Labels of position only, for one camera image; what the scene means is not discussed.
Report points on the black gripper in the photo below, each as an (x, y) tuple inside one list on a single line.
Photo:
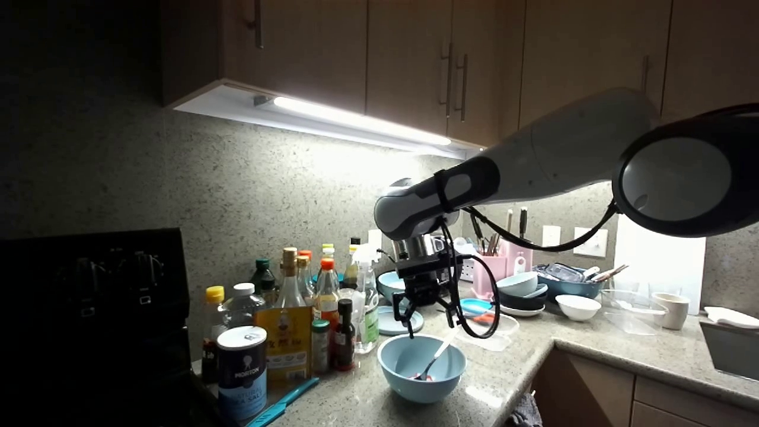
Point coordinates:
[(424, 280)]

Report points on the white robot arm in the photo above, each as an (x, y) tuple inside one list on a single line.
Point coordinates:
[(570, 151)]

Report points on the small light blue bowl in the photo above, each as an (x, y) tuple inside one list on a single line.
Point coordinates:
[(417, 393)]

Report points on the clear plastic container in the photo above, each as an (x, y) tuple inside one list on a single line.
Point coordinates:
[(510, 328)]

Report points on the grey blue bowl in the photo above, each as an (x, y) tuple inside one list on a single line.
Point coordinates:
[(523, 282)]

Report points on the black bowl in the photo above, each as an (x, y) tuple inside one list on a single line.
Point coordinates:
[(525, 299)]

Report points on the small white bowl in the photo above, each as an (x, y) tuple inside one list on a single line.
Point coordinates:
[(577, 309)]

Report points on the clear glass container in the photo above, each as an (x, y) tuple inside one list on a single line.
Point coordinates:
[(631, 305)]

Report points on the light blue round plate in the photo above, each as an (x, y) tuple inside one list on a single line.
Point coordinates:
[(417, 323)]

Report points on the bright blue round lid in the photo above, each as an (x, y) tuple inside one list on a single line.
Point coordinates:
[(478, 307)]

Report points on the clear spray bottle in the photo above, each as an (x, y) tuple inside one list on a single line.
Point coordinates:
[(366, 315)]

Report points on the pink utensil holder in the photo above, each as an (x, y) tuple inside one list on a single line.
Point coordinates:
[(486, 267)]

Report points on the white plate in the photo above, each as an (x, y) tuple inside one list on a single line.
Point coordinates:
[(518, 313)]

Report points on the small dark sauce bottle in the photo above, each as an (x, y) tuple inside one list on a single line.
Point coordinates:
[(342, 340)]

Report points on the tall bottle with black cap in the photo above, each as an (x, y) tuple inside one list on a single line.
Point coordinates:
[(353, 251)]

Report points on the orange cap sauce bottle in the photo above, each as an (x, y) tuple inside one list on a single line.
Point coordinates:
[(326, 298), (304, 276)]

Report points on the pink knife block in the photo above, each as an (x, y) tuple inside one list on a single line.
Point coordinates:
[(523, 256)]

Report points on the small green lid jar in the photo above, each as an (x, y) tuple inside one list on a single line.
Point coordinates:
[(317, 347)]

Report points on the yellow cap bottle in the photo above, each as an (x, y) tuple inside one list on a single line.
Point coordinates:
[(328, 251), (213, 315)]

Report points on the dark pan with dishes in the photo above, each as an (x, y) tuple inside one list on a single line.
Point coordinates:
[(564, 286)]

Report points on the grey hanging towel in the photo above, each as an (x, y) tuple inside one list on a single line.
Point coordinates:
[(526, 413)]

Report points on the large amber bottle yellow label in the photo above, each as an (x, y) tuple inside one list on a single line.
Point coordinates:
[(285, 340)]

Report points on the dark green glass bottle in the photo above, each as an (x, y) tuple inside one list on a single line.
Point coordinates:
[(263, 280)]

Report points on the white cap bottle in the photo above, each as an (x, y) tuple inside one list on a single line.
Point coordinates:
[(244, 305)]

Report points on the brown lower cabinet door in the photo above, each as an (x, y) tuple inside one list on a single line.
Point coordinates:
[(594, 400)]

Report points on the dark can with white lid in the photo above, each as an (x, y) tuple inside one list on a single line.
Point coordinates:
[(239, 371)]

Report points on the white under cabinet light bar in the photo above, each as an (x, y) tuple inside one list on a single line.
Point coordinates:
[(355, 122)]

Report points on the white cutting board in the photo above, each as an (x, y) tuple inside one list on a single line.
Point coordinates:
[(665, 263)]

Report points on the white mug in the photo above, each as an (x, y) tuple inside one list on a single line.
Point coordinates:
[(673, 313)]

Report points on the brown wooden cabinet door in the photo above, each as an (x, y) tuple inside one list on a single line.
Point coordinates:
[(714, 49), (405, 56), (308, 49), (584, 49), (481, 62)]

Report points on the brown lower drawer front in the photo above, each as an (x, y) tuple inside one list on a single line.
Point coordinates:
[(696, 400)]

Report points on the white folded cloth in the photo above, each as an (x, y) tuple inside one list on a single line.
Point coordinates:
[(731, 318)]

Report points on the dark dish basin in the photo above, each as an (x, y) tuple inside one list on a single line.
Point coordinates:
[(731, 352)]

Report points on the black stove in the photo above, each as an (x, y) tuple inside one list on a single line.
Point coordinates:
[(94, 315)]

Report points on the white wall switch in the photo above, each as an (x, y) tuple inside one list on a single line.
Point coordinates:
[(550, 236)]

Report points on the white double wall outlet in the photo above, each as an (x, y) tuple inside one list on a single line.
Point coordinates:
[(584, 244)]

